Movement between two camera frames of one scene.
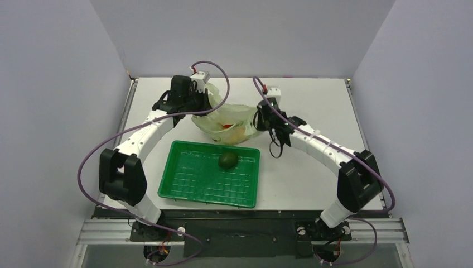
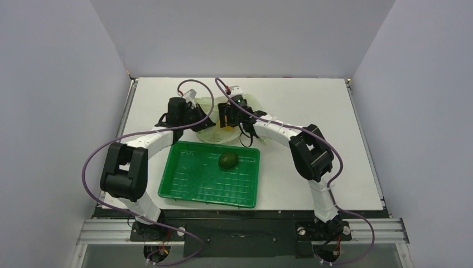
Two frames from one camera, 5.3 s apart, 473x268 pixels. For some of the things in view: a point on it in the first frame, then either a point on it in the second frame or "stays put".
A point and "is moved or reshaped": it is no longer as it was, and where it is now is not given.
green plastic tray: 192,172 stays put
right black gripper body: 261,116 -> 225,115
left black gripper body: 197,101 -> 192,115
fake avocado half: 228,160 stays put
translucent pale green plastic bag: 232,124 is moved or reshaped
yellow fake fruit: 237,135 -> 226,128
